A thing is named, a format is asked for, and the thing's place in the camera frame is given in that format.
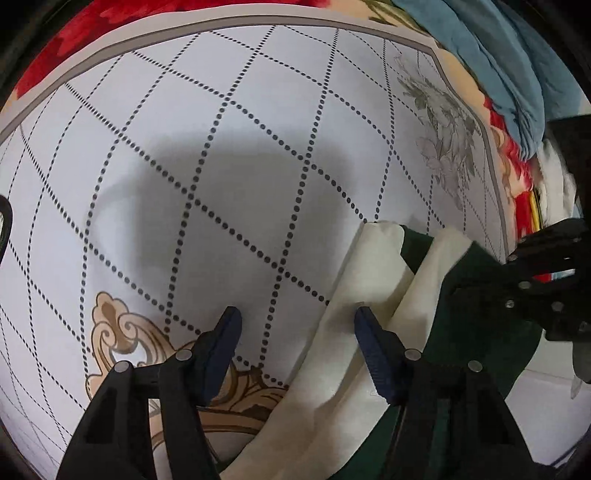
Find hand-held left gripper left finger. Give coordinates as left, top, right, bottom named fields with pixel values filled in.
left=55, top=305, right=243, bottom=480

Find light blue quilt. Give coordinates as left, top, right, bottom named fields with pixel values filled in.
left=392, top=0, right=583, bottom=160

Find white fleece blanket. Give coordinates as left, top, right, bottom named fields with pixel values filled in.
left=536, top=138, right=580, bottom=227

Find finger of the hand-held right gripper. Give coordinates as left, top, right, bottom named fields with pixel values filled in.
left=507, top=218, right=591, bottom=278
left=450, top=272, right=591, bottom=342

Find green and white varsity jacket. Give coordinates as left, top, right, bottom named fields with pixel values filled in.
left=217, top=222, right=555, bottom=480

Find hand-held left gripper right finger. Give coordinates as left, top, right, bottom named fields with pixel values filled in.
left=355, top=307, right=539, bottom=480

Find black cable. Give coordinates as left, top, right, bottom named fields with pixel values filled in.
left=0, top=194, right=14, bottom=259

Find white dotted cloth grey flowers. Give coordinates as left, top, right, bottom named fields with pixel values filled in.
left=0, top=18, right=515, bottom=462

